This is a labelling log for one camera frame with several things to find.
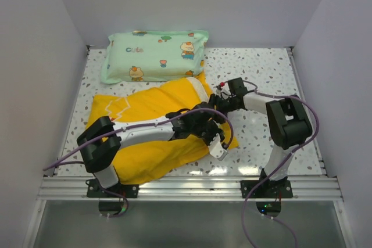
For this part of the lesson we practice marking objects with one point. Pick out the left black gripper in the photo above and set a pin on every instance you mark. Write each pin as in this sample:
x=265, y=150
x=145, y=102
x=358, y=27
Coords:
x=216, y=130

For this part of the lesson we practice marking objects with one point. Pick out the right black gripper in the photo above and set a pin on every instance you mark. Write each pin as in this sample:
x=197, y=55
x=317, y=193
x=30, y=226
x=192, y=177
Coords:
x=215, y=100

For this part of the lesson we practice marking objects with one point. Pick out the cream yellow-edged pillow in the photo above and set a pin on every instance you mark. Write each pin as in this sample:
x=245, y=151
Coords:
x=199, y=89

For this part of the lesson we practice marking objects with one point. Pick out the yellow pillowcase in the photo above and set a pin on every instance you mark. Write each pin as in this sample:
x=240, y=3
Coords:
x=145, y=162

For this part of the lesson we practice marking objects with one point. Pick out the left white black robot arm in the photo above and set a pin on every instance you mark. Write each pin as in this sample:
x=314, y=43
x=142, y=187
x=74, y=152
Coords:
x=100, y=143

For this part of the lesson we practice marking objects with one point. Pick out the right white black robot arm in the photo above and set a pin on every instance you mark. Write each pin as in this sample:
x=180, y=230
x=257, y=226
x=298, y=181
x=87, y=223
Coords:
x=289, y=126

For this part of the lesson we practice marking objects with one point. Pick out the green cartoon bear pillow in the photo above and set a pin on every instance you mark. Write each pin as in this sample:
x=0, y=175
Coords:
x=154, y=56

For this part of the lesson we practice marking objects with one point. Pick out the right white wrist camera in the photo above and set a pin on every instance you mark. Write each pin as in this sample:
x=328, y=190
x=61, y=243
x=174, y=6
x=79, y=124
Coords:
x=220, y=91

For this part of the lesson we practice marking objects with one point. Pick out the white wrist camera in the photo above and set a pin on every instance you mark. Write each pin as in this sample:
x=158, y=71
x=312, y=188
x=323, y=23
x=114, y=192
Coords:
x=216, y=148
x=220, y=91

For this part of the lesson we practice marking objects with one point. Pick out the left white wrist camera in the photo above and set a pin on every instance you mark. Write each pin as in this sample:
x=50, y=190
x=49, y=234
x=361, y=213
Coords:
x=216, y=148

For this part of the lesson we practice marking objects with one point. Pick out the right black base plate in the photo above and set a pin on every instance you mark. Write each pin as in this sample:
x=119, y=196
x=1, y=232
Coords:
x=268, y=190

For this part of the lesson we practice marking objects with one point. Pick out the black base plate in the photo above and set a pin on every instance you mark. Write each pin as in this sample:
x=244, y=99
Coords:
x=268, y=190
x=119, y=190

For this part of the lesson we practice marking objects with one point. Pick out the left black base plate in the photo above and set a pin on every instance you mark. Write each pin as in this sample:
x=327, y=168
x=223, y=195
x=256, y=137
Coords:
x=119, y=190

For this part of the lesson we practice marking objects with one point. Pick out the aluminium mounting rail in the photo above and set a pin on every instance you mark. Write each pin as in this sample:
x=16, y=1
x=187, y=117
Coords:
x=220, y=189

